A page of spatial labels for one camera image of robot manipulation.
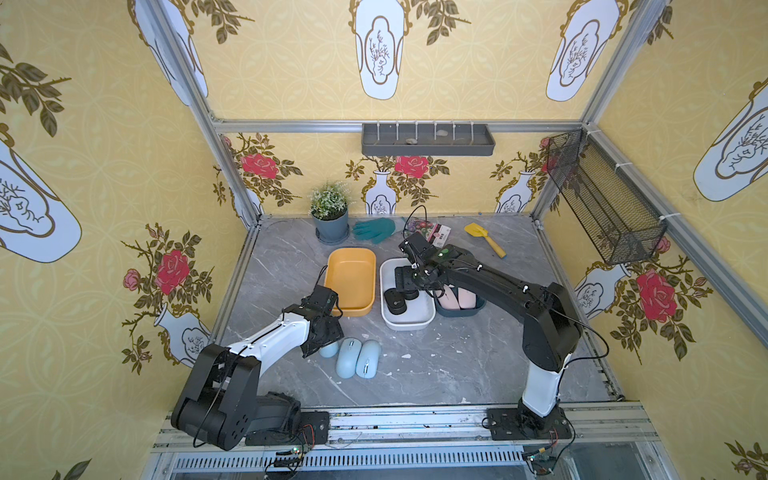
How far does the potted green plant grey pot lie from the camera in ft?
3.39

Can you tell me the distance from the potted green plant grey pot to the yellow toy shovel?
49 centimetres

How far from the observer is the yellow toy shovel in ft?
3.65
